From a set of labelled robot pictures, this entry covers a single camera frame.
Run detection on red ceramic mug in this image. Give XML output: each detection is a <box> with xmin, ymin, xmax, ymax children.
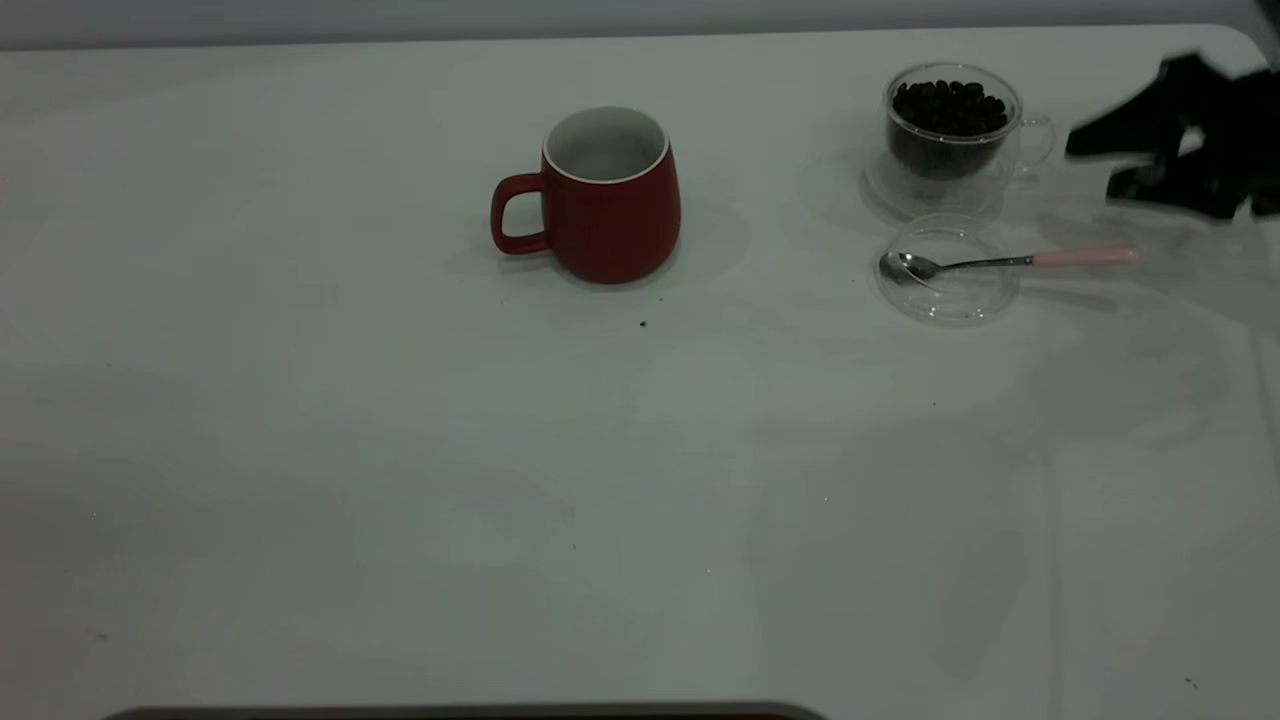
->
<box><xmin>489</xmin><ymin>105</ymin><xmax>683</xmax><ymax>285</ymax></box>

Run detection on clear double-wall glass cup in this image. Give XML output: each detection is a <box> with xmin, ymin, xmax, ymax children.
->
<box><xmin>862</xmin><ymin>62</ymin><xmax>1057</xmax><ymax>219</ymax></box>

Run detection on dark coffee beans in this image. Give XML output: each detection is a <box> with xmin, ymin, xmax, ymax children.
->
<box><xmin>888</xmin><ymin>80</ymin><xmax>1009</xmax><ymax>181</ymax></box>

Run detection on metal spoon with pink handle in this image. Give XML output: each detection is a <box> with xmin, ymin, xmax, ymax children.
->
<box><xmin>879</xmin><ymin>246</ymin><xmax>1142</xmax><ymax>286</ymax></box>

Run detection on clear round glass lid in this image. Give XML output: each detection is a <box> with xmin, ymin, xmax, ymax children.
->
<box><xmin>875</xmin><ymin>214</ymin><xmax>1021</xmax><ymax>327</ymax></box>

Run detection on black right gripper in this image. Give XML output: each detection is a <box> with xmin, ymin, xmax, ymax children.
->
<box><xmin>1065</xmin><ymin>55</ymin><xmax>1280</xmax><ymax>221</ymax></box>

